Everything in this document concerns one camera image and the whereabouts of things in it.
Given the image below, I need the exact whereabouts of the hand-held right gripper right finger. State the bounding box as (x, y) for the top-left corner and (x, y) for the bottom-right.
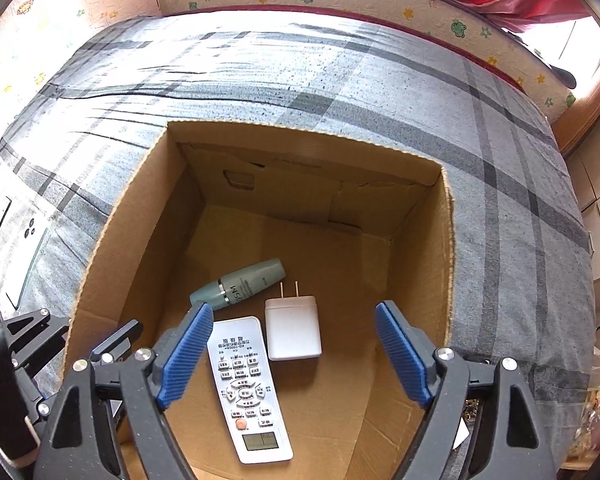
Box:
(375, 300), (563, 480)

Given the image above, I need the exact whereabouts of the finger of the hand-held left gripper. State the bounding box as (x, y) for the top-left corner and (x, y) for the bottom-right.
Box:
(5, 308), (71, 368)
(87, 319), (144, 367)

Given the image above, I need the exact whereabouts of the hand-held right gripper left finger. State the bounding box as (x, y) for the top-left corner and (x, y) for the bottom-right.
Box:
(32, 302), (215, 480)

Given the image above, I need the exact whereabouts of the white remote control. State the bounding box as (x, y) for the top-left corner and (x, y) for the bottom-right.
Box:
(207, 316), (294, 464)

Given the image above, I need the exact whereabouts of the keychain with brass charms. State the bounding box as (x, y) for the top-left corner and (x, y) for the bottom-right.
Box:
(460, 395), (486, 421)

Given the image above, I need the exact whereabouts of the pale green cosmetic bottle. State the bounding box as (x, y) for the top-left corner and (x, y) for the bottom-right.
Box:
(189, 258), (286, 311)

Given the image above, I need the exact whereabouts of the large white plug charger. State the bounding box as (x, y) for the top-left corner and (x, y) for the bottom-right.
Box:
(264, 281), (323, 362)

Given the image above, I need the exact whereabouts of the brown cardboard box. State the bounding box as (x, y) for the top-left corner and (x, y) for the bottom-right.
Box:
(70, 120), (456, 480)

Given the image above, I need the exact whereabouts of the grey plaid bed sheet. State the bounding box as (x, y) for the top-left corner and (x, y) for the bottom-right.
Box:
(0, 10), (596, 471)

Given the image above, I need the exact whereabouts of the orange curtain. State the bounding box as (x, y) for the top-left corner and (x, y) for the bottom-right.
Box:
(550, 85), (600, 158)

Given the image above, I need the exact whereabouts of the black oval object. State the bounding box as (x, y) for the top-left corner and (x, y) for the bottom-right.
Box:
(547, 62), (577, 89)

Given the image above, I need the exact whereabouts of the white phone with camera dots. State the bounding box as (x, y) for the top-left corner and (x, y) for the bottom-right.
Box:
(7, 215), (48, 311)

